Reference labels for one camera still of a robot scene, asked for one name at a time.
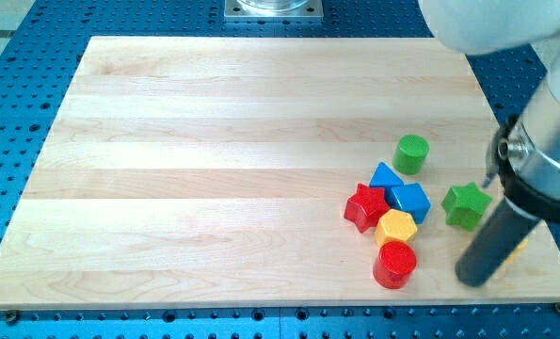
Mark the silver wrist flange with black clamp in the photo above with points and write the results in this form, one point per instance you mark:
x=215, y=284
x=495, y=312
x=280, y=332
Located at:
x=524, y=154

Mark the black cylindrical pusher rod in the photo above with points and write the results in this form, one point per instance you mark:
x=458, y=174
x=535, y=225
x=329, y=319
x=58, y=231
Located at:
x=501, y=234

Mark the yellow heart block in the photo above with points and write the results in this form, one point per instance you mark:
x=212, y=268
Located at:
x=516, y=251

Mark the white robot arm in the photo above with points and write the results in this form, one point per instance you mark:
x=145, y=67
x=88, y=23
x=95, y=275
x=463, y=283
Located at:
x=483, y=27

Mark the green star block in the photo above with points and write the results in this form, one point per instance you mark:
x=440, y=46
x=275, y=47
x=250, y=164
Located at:
x=464, y=206

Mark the red star block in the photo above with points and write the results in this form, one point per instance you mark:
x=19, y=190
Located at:
x=365, y=207

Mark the blue cube block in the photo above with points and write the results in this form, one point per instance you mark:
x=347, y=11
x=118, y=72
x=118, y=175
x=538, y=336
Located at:
x=410, y=198

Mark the yellow hexagon block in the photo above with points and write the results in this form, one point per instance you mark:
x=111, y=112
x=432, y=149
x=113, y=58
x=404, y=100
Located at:
x=395, y=225

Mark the red cylinder block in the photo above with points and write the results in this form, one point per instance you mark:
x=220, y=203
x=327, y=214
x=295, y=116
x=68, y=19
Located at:
x=394, y=264

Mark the green cylinder block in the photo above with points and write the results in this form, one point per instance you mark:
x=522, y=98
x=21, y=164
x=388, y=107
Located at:
x=410, y=154

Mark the blue triangle block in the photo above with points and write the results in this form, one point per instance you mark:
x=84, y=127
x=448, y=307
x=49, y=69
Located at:
x=385, y=177

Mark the wooden board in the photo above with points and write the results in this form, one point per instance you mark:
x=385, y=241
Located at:
x=184, y=172

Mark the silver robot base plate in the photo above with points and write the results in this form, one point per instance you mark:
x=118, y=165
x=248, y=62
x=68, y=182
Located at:
x=283, y=9

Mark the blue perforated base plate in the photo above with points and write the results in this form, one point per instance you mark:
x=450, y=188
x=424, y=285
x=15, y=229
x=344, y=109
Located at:
x=44, y=42

